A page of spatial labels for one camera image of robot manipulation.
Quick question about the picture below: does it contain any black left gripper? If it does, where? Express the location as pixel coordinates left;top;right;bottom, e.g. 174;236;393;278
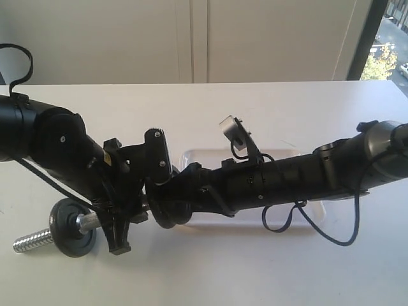
92;138;149;254

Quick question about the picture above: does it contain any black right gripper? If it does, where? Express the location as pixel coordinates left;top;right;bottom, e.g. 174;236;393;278
145;161;237;229

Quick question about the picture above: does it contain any black weight plate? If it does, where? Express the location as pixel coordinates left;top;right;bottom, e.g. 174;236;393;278
145;167;179;229
48;198;97;258
156;202;193;229

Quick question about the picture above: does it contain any chrome threaded dumbbell bar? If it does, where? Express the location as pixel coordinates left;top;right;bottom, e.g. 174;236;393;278
12;212;101;254

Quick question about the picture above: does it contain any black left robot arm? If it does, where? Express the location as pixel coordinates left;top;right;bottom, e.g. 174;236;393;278
1;94;147;258

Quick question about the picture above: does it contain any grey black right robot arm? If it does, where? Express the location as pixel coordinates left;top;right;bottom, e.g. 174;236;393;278
145;120;407;229

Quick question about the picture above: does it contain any white parked car outside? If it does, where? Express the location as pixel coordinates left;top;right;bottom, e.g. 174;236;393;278
399;63;408;78

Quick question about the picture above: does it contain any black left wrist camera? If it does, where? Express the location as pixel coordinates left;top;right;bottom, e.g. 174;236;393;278
124;126;173;186

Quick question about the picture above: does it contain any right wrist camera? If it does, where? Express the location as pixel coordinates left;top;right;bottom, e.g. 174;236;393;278
219;115;263;164

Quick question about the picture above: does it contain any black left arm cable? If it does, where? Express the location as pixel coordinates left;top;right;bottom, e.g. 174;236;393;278
0;43;106;211

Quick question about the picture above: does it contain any black window frame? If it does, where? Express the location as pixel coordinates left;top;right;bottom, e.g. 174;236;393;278
346;0;389;81

